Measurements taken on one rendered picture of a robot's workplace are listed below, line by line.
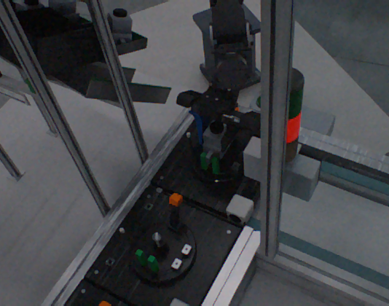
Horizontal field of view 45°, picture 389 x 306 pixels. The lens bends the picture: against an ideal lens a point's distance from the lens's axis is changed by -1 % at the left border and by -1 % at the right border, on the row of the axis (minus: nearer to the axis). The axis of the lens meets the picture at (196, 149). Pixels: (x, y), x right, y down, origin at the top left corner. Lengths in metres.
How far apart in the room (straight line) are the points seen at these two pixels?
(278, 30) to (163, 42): 1.08
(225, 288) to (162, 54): 0.84
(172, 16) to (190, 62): 0.25
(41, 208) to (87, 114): 0.32
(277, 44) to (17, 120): 1.08
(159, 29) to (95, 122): 0.43
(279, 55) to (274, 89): 0.06
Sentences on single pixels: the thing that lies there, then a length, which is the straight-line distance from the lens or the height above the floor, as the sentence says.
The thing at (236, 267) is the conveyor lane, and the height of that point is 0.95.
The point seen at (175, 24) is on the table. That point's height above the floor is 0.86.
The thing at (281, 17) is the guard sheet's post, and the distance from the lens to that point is 0.50.
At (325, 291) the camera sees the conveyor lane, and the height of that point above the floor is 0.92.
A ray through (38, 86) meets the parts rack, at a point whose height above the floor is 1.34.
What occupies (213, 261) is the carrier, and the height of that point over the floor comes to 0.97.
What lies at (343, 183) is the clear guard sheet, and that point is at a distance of 0.69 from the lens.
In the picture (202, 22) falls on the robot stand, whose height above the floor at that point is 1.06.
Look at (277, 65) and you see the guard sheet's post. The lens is 0.55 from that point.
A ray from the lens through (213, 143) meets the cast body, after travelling 1.00.
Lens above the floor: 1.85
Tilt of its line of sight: 52 degrees down
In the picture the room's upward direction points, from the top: 10 degrees counter-clockwise
